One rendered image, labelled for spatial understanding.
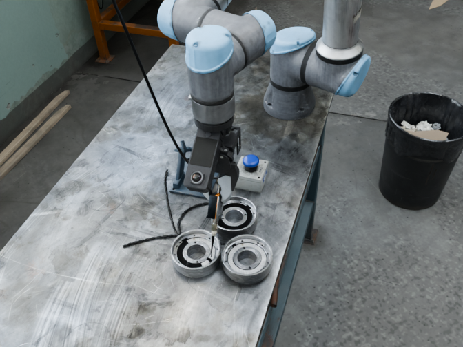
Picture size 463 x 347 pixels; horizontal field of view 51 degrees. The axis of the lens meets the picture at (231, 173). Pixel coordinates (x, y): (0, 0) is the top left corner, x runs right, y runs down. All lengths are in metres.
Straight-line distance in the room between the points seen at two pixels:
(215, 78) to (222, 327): 0.47
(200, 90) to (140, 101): 0.73
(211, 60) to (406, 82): 2.46
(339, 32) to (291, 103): 0.27
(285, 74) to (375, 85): 1.78
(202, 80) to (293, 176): 0.51
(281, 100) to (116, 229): 0.58
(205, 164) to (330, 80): 0.52
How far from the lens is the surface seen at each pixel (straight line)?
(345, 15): 1.19
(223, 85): 0.81
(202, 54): 0.77
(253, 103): 1.47
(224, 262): 1.01
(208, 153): 0.86
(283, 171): 1.25
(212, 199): 0.98
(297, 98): 1.39
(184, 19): 0.92
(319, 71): 1.29
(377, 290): 2.03
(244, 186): 1.19
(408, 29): 3.77
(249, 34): 0.85
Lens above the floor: 1.65
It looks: 43 degrees down
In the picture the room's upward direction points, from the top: 3 degrees counter-clockwise
